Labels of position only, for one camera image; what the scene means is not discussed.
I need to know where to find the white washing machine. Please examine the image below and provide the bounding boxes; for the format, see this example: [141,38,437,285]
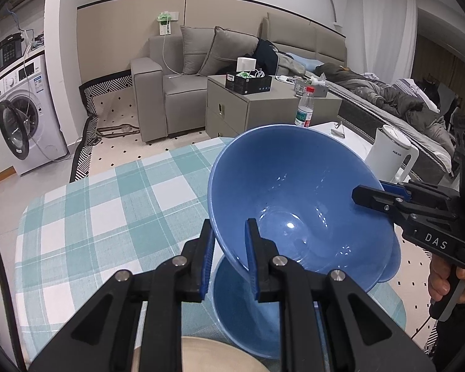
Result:
[0,52,69,175]

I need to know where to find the patterned floor mat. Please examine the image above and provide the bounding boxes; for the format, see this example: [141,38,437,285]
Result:
[69,70,209,182]

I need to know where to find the grey cushion right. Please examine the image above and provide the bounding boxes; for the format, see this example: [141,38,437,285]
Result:
[198,26,259,77]

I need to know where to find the black pressure cooker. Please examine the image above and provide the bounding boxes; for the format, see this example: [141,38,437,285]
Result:
[0,33,23,72]

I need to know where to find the plastic water bottle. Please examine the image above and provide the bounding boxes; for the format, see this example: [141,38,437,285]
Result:
[294,86,315,128]

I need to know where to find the cream plate small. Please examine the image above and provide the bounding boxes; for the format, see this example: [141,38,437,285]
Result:
[133,335,272,372]

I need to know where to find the blue bowl front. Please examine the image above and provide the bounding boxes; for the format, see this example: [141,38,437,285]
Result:
[210,235,402,361]

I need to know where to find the grey cushion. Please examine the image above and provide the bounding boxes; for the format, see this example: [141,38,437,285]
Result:
[180,26,215,75]
[198,26,259,77]

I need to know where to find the grey sofa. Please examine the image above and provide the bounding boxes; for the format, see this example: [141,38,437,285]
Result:
[131,13,347,142]

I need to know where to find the green checked tablecloth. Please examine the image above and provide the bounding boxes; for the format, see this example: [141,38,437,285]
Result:
[14,137,408,372]

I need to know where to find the white electric kettle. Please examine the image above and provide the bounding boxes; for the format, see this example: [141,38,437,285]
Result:
[365,124,419,183]

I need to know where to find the white marble side table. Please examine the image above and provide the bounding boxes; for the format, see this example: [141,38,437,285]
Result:
[310,122,372,160]

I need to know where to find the black organizer box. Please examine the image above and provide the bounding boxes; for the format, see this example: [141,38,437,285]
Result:
[225,72,272,95]

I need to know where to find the grey cushion left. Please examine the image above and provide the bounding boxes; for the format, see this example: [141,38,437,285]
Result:
[180,26,215,75]

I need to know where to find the grey side cabinet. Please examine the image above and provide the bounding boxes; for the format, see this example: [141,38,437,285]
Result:
[205,74,343,139]

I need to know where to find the blue bowl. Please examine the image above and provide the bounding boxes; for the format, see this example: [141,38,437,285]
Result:
[207,124,401,290]
[210,235,402,361]

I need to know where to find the person right hand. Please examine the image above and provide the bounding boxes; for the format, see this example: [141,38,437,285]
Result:
[427,254,465,305]

